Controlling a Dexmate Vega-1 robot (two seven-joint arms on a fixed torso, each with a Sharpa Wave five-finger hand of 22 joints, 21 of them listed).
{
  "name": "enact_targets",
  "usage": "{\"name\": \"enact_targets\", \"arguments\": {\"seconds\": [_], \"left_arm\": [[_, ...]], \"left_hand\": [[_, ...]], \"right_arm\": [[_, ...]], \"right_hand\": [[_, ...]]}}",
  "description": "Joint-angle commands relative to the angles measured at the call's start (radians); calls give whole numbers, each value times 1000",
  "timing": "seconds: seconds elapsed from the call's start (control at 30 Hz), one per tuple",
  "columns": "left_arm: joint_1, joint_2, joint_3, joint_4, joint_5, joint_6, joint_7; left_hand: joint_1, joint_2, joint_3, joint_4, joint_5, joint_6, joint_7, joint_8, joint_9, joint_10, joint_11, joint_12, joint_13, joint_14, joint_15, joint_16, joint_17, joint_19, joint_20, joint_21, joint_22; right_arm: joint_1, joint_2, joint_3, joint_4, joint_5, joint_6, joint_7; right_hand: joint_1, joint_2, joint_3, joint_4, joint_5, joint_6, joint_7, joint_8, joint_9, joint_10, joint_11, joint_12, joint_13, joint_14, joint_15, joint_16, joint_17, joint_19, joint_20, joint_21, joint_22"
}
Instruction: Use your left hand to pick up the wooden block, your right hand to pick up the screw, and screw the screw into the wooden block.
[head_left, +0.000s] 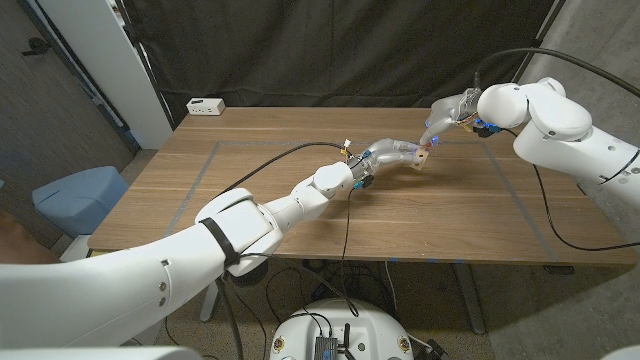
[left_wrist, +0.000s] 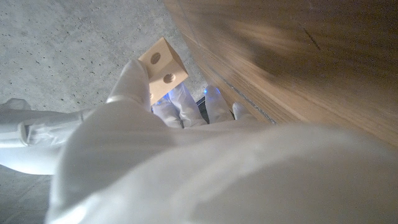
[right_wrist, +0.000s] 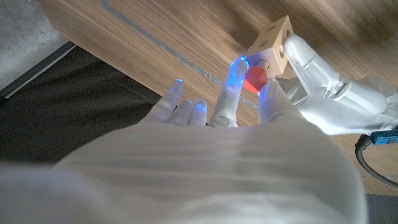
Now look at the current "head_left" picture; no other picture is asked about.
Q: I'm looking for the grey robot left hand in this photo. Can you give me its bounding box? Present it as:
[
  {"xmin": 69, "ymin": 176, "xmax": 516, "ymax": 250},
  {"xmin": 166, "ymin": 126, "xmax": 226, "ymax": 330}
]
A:
[{"xmin": 348, "ymin": 138, "xmax": 424, "ymax": 181}]

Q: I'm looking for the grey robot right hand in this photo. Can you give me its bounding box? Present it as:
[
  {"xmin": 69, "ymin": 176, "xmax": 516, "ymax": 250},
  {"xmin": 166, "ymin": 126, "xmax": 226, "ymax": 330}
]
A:
[{"xmin": 418, "ymin": 87, "xmax": 484, "ymax": 147}]

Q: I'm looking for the black backdrop curtain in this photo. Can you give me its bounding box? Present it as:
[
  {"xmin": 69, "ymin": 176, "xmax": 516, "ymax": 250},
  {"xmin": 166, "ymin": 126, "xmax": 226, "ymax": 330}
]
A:
[{"xmin": 122, "ymin": 0, "xmax": 569, "ymax": 126}]

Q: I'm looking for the black backdrop stand pole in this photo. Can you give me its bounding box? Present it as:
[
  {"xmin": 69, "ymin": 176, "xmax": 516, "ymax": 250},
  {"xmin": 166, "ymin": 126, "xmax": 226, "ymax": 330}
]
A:
[
  {"xmin": 113, "ymin": 0, "xmax": 177, "ymax": 131},
  {"xmin": 512, "ymin": 0, "xmax": 569, "ymax": 84}
]

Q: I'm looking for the grey table leg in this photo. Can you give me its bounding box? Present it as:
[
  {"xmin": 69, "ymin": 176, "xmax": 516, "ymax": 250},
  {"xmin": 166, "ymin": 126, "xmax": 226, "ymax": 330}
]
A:
[
  {"xmin": 452, "ymin": 263, "xmax": 487, "ymax": 335},
  {"xmin": 199, "ymin": 280, "xmax": 220, "ymax": 323}
]

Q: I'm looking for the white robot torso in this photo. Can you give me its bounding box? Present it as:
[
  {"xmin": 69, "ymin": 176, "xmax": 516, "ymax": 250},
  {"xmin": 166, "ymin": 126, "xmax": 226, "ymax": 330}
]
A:
[{"xmin": 269, "ymin": 298, "xmax": 415, "ymax": 360}]

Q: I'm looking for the round black floor fan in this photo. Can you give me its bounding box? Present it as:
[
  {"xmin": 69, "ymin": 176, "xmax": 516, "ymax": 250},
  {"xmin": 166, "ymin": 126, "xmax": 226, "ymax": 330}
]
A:
[{"xmin": 232, "ymin": 259, "xmax": 269, "ymax": 289}]

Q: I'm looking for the white power strip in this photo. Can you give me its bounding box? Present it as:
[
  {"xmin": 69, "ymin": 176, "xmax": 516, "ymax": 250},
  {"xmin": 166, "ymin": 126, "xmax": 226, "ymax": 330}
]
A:
[{"xmin": 185, "ymin": 97, "xmax": 226, "ymax": 117}]

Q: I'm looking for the black antenna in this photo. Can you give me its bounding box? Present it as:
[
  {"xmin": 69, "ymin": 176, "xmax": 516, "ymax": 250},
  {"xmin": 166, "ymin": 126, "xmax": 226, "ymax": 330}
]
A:
[{"xmin": 337, "ymin": 323, "xmax": 354, "ymax": 360}]

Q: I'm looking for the grey electronics box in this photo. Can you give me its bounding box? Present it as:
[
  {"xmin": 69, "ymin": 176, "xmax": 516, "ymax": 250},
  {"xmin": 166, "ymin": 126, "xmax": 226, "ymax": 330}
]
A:
[{"xmin": 313, "ymin": 335, "xmax": 340, "ymax": 360}]

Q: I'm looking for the blue-grey stool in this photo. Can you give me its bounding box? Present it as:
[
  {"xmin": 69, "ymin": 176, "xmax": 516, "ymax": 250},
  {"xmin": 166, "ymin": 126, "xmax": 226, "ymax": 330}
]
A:
[{"xmin": 32, "ymin": 165, "xmax": 130, "ymax": 239}]

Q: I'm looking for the person's bare leg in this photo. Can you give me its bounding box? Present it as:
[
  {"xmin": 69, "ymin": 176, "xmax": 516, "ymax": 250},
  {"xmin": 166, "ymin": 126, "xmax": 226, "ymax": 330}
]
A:
[{"xmin": 0, "ymin": 209, "xmax": 59, "ymax": 265}]

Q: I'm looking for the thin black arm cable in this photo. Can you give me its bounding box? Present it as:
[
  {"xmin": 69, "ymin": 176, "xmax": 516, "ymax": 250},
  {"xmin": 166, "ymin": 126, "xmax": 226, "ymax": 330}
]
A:
[
  {"xmin": 239, "ymin": 187, "xmax": 360, "ymax": 318},
  {"xmin": 499, "ymin": 127, "xmax": 640, "ymax": 252}
]

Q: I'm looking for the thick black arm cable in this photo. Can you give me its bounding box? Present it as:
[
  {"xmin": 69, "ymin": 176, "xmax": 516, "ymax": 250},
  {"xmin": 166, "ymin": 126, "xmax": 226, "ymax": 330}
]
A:
[
  {"xmin": 214, "ymin": 141, "xmax": 351, "ymax": 360},
  {"xmin": 473, "ymin": 47, "xmax": 640, "ymax": 99}
]

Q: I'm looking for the white floor cable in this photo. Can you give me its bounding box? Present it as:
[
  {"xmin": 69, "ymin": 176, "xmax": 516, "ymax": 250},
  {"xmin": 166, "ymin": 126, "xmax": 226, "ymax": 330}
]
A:
[{"xmin": 383, "ymin": 260, "xmax": 400, "ymax": 314}]

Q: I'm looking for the black floor cable loop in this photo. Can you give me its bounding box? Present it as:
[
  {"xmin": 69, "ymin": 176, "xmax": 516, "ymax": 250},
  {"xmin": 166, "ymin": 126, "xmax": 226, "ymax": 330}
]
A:
[{"xmin": 264, "ymin": 259, "xmax": 396, "ymax": 326}]

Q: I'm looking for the black door handle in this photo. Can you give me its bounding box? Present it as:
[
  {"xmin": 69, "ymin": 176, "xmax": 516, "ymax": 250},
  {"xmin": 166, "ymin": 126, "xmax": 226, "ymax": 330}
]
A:
[{"xmin": 20, "ymin": 37, "xmax": 50, "ymax": 56}]

